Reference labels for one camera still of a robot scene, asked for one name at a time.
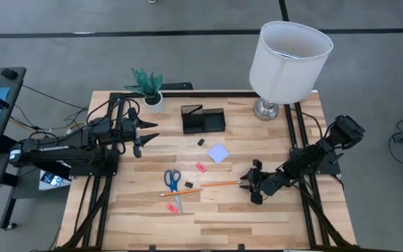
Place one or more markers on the pink eraser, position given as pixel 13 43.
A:
pixel 201 167
pixel 173 208

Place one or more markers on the table lamp white shade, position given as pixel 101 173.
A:
pixel 285 80

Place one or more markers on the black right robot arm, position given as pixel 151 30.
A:
pixel 310 157

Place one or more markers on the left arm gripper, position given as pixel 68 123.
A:
pixel 129 131

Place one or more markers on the black box behind table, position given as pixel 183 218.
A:
pixel 178 86

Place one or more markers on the black aluminium table frame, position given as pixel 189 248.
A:
pixel 205 94

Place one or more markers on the black mesh desk organizer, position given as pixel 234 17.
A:
pixel 213 122

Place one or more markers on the black binder clip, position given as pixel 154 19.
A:
pixel 188 184
pixel 201 142

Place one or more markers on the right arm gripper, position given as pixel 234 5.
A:
pixel 261 182

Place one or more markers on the pale lavender sticky note pad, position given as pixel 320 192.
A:
pixel 218 153

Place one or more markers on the grey side desk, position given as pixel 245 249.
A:
pixel 12 105

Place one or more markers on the black pen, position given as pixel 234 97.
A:
pixel 195 109

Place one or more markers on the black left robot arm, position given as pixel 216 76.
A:
pixel 65 154

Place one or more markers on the black computer mouse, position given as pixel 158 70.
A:
pixel 9 73

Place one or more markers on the green plant white pot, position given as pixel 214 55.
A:
pixel 147 84

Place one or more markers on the orange pencil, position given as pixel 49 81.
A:
pixel 222 183
pixel 187 191

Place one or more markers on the white box under table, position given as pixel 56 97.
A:
pixel 52 180

